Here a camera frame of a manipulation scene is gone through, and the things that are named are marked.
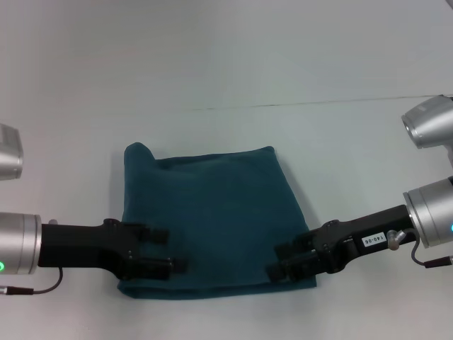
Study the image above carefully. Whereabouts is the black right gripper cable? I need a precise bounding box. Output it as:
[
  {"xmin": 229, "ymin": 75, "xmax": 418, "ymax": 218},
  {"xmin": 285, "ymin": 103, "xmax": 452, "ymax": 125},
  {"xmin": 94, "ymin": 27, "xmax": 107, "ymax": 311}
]
[{"xmin": 387, "ymin": 228, "xmax": 453, "ymax": 269}]

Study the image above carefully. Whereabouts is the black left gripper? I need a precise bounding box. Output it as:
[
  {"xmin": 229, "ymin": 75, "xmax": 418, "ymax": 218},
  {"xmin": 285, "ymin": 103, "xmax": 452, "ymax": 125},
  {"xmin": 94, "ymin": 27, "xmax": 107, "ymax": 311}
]
[{"xmin": 37, "ymin": 218, "xmax": 188, "ymax": 283}]

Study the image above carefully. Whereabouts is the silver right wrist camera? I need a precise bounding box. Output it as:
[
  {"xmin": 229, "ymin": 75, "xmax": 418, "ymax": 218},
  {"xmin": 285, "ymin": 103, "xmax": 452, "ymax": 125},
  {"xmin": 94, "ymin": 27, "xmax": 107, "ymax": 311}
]
[{"xmin": 401, "ymin": 93, "xmax": 453, "ymax": 150}]

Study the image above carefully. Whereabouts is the teal blue t-shirt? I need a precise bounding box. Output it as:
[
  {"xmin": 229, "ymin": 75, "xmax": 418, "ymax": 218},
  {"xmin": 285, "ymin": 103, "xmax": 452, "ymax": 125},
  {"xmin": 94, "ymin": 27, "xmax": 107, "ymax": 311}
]
[{"xmin": 117, "ymin": 142, "xmax": 319, "ymax": 301}]

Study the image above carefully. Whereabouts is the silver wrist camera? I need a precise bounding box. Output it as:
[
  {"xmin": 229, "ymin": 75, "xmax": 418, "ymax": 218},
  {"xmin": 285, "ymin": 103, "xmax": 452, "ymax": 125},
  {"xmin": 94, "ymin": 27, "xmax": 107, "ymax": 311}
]
[
  {"xmin": 401, "ymin": 93, "xmax": 453, "ymax": 150},
  {"xmin": 0, "ymin": 123, "xmax": 25, "ymax": 182}
]

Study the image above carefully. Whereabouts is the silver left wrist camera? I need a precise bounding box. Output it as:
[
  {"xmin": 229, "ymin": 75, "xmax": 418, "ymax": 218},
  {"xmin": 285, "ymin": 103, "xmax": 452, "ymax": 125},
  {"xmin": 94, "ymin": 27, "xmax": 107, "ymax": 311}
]
[{"xmin": 0, "ymin": 123, "xmax": 25, "ymax": 182}]

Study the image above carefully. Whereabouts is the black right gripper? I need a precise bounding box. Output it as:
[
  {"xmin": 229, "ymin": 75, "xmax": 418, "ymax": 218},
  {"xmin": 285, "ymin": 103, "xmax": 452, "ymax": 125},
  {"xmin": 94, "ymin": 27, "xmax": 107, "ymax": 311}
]
[{"xmin": 267, "ymin": 204, "xmax": 415, "ymax": 284}]

